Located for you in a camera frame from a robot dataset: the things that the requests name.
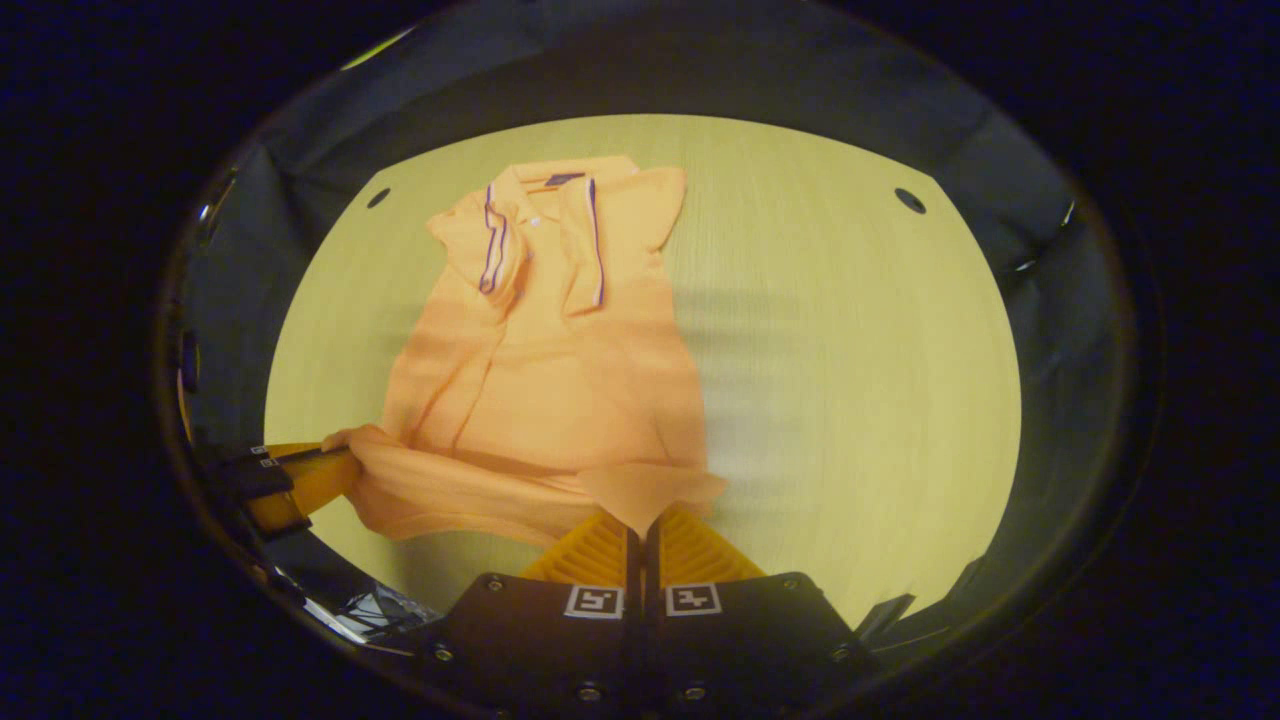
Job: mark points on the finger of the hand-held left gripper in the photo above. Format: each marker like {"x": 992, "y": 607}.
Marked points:
{"x": 300, "y": 452}
{"x": 310, "y": 490}

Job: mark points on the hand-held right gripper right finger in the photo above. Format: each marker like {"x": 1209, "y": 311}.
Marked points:
{"x": 740, "y": 650}

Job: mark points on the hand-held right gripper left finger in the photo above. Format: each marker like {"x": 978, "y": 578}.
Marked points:
{"x": 560, "y": 650}

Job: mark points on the orange polo T-shirt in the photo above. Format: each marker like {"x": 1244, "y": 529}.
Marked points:
{"x": 560, "y": 380}

